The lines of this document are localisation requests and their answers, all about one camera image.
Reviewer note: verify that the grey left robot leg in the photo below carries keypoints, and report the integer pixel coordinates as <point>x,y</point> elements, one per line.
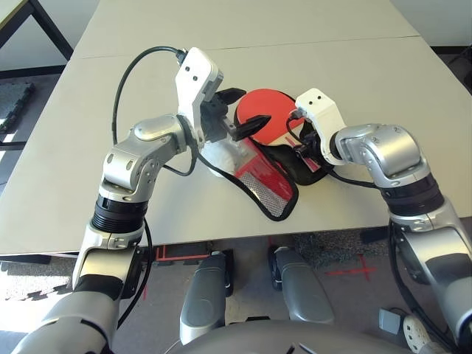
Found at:
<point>204,295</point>

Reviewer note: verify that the grey foot pedal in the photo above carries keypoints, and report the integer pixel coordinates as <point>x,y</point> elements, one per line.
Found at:
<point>389,321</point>

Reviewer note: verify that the grey right robot leg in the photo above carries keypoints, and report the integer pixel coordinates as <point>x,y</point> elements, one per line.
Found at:
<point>302,291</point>

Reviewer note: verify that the grey speckled puzzle mat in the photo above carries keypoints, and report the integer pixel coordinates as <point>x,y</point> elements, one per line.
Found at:
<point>29,280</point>

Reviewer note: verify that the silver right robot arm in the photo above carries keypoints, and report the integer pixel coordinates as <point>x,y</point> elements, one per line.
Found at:
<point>387,147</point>

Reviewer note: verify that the black foam floor mat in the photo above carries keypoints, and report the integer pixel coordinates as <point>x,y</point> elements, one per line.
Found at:
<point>14,107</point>

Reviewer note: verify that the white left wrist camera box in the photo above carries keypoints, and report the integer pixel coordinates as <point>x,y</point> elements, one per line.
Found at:
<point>191,81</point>

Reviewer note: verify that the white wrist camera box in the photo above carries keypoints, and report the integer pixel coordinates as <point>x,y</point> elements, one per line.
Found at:
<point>324,110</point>
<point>191,81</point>

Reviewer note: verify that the dark speckled floor mat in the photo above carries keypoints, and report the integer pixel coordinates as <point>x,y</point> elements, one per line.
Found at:
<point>343,247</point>

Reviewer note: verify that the red tape rectangle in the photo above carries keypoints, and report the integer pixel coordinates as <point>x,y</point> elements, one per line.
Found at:
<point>162,254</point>

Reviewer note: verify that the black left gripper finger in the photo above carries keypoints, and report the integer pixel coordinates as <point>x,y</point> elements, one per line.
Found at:
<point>252,127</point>
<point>231,96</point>

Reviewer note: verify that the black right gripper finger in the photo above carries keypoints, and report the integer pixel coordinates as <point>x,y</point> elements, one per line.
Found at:
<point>306,136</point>
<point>303,151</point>

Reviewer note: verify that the red black paddle case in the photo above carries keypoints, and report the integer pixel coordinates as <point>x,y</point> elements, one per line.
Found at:
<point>273,191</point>

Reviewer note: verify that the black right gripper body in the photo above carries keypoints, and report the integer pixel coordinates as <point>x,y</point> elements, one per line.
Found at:
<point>317,149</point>

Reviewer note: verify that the grey robot torso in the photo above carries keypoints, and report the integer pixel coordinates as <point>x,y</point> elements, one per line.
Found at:
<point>276,339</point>

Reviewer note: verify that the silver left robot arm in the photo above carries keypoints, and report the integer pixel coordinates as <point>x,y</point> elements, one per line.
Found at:
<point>147,132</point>

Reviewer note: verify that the grey robot leg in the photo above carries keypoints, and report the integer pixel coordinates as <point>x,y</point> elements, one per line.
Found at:
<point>302,291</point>
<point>204,295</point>

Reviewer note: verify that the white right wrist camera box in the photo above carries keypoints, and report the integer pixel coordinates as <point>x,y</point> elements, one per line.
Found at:
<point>324,110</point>

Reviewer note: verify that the red ping-pong paddle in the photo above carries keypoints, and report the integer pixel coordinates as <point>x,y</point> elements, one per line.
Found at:
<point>273,103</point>

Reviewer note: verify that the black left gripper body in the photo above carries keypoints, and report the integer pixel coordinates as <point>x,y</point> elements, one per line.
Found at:
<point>217,121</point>

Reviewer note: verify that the black metal table frame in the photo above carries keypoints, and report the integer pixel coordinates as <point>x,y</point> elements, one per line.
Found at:
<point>55,33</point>

